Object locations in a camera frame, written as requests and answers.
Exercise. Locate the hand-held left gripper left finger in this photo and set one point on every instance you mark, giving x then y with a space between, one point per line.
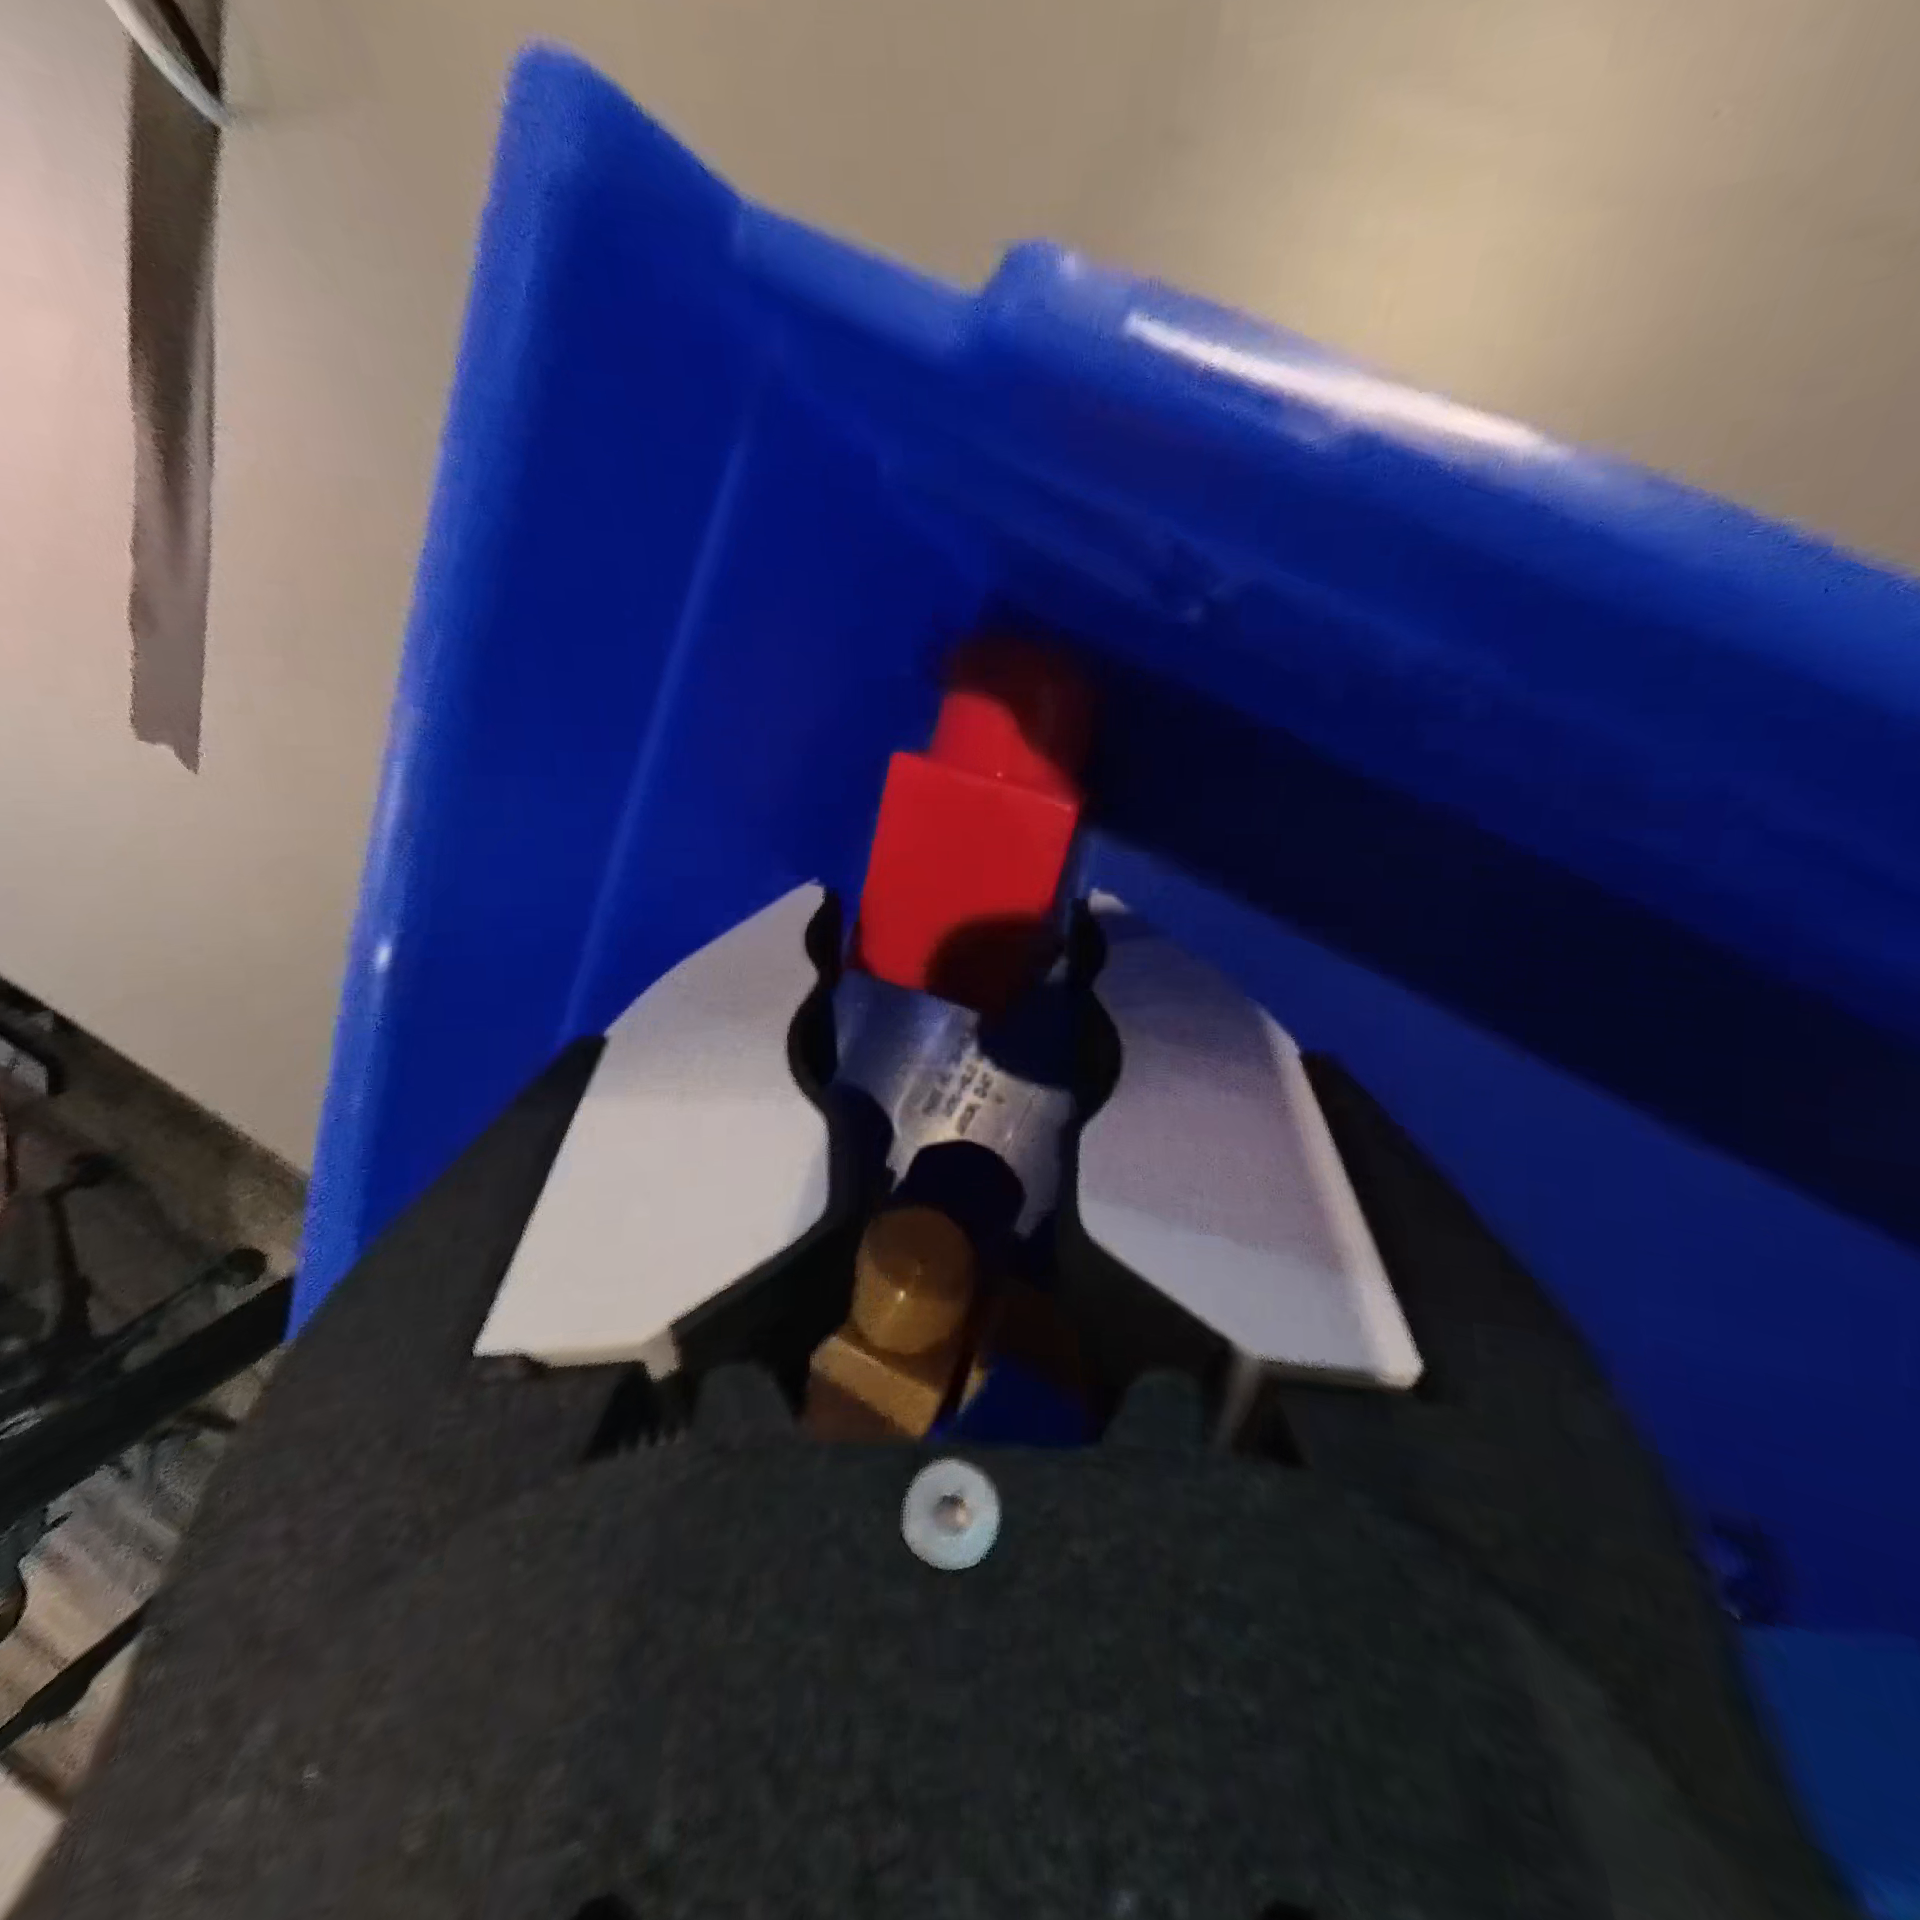
674 1172

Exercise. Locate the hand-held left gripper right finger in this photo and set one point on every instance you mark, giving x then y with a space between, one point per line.
1231 1185

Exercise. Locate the yellow single-stud mega block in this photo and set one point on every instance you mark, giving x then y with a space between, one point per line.
901 1276

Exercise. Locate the red mega block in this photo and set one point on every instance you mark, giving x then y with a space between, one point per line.
961 855

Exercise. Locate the blue plastic bin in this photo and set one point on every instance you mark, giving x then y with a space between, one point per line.
674 524

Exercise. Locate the black tripod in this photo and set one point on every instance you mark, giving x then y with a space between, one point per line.
149 1382

